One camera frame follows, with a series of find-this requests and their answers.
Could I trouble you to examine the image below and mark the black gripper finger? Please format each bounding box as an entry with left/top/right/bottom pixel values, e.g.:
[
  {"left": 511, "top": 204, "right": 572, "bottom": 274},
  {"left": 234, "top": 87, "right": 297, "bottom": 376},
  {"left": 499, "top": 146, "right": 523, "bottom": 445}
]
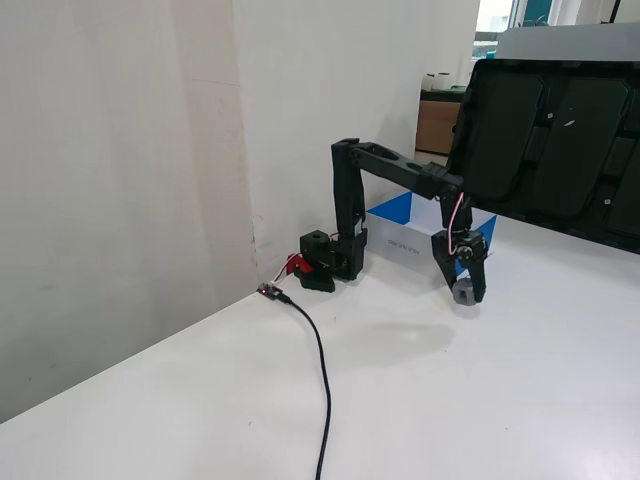
[
  {"left": 466, "top": 259, "right": 488, "bottom": 305},
  {"left": 432, "top": 249, "right": 460, "bottom": 296}
]

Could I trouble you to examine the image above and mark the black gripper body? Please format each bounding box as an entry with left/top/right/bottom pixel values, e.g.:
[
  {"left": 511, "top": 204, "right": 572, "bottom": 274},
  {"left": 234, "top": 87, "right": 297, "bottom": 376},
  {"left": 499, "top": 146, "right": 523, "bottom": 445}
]
[{"left": 431, "top": 228, "right": 489, "bottom": 274}]

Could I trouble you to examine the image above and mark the gray block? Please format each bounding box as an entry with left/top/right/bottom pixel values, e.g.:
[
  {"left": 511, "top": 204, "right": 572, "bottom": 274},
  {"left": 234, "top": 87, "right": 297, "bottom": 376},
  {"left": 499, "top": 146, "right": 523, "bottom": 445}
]
[{"left": 452, "top": 278, "right": 476, "bottom": 307}]

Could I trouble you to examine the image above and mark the blue and white box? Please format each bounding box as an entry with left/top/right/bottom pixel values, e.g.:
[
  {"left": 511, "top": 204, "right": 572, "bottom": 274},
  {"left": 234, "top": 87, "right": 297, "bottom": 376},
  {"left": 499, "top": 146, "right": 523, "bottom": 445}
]
[{"left": 366, "top": 191, "right": 499, "bottom": 289}]

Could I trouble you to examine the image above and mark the brown cardboard box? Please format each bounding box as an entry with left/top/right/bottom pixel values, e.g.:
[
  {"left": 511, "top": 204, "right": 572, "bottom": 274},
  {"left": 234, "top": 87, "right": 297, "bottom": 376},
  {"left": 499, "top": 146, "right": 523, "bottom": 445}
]
[{"left": 415, "top": 99, "right": 462, "bottom": 155}]

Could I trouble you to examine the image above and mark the black plastic tray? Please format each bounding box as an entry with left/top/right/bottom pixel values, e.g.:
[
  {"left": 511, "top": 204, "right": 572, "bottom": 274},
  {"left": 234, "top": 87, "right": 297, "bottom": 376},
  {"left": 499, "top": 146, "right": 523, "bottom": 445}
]
[{"left": 438, "top": 58, "right": 640, "bottom": 254}]

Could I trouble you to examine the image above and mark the red clamp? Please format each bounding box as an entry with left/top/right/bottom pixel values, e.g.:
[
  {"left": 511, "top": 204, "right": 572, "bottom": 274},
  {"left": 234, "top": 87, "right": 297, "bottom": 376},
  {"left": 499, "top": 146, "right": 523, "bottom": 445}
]
[{"left": 284, "top": 253, "right": 315, "bottom": 276}]

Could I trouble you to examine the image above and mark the small controller board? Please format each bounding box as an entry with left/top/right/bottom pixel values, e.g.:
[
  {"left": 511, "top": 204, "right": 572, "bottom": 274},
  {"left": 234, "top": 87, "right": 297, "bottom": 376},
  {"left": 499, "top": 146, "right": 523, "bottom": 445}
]
[{"left": 255, "top": 282, "right": 294, "bottom": 305}]

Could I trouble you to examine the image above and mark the gray panel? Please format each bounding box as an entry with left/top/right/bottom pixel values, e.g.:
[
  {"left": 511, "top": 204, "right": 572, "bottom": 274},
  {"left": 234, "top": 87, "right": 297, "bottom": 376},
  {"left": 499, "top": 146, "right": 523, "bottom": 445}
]
[{"left": 494, "top": 22, "right": 640, "bottom": 64}]

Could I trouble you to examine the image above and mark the pink white arm wire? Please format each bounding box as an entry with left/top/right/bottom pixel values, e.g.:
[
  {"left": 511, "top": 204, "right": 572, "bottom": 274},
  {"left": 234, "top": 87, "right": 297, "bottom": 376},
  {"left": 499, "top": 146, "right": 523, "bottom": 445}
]
[{"left": 446, "top": 191, "right": 467, "bottom": 259}]

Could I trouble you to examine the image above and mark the black cable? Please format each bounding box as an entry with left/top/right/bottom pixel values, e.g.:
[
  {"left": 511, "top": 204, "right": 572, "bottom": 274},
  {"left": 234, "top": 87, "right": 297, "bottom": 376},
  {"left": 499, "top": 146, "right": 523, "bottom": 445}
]
[{"left": 277, "top": 292, "right": 333, "bottom": 480}]

